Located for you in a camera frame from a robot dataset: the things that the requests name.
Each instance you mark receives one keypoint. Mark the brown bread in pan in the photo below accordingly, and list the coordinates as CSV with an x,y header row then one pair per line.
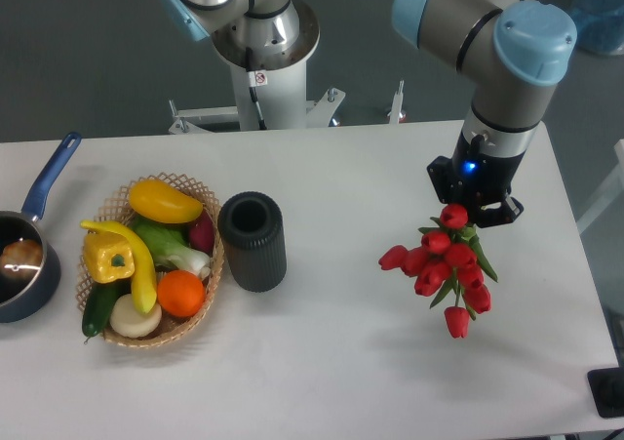
x,y
21,259

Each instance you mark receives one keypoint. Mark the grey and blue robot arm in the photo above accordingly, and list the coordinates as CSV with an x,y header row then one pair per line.
x,y
515,51

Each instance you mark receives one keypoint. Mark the woven wicker basket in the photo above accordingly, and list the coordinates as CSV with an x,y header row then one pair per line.
x,y
117,207

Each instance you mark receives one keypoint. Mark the blue saucepan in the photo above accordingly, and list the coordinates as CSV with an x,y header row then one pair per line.
x,y
22,298

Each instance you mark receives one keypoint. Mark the dark grey ribbed vase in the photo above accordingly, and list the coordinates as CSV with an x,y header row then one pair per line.
x,y
252,231

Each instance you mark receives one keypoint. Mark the white round onion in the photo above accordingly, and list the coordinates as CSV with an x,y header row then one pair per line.
x,y
126,321

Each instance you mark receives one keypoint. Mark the blue plastic bag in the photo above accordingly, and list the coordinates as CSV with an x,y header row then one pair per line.
x,y
599,26

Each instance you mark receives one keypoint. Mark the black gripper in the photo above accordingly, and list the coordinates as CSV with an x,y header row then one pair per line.
x,y
477,181

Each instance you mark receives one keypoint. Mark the orange fruit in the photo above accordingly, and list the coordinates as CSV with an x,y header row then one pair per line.
x,y
181,293

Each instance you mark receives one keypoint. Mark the white furniture frame right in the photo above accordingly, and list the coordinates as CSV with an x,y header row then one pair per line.
x,y
604,195

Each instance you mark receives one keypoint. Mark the green cucumber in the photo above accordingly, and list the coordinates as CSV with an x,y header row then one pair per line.
x,y
99,306

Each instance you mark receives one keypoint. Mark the green bok choy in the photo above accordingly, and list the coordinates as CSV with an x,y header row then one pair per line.
x,y
169,249

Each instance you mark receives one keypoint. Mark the yellow mango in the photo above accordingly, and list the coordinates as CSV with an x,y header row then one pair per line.
x,y
156,200

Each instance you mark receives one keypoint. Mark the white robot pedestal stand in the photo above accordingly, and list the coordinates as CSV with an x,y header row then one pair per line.
x,y
267,60

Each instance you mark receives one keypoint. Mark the red tulip bouquet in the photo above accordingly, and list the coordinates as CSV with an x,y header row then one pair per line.
x,y
449,261

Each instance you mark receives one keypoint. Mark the yellow bell pepper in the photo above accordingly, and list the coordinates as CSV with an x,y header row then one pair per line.
x,y
108,257

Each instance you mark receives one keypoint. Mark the dark red radish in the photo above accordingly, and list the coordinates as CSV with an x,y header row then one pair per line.
x,y
201,234

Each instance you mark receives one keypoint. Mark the yellow banana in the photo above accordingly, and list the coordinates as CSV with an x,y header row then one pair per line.
x,y
144,280

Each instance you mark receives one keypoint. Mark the black device at table edge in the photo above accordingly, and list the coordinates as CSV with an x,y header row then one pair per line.
x,y
607,390

